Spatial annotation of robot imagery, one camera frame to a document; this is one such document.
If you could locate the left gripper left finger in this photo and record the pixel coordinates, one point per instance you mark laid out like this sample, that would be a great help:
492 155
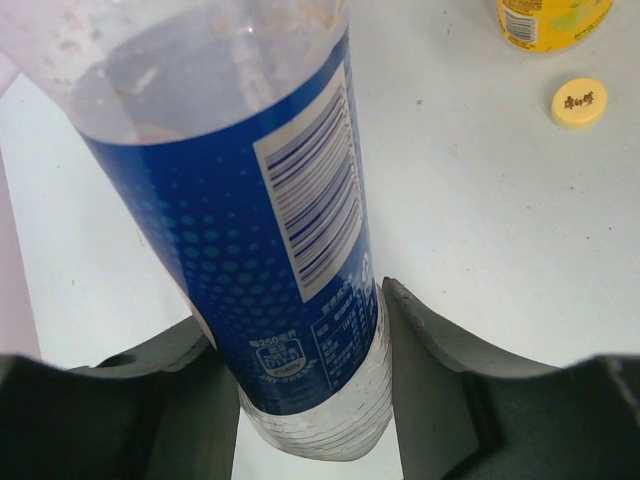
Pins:
165 409

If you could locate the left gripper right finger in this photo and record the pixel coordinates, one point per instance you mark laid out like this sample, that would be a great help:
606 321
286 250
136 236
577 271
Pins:
467 409

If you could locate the clear water bottle blue label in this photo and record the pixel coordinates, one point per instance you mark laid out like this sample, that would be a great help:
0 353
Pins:
229 130

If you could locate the yellow bottle cap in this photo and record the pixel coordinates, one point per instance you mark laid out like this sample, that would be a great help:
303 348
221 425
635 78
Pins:
579 103

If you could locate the yellow juice bottle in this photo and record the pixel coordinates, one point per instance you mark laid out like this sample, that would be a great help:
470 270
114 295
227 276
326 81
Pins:
544 26

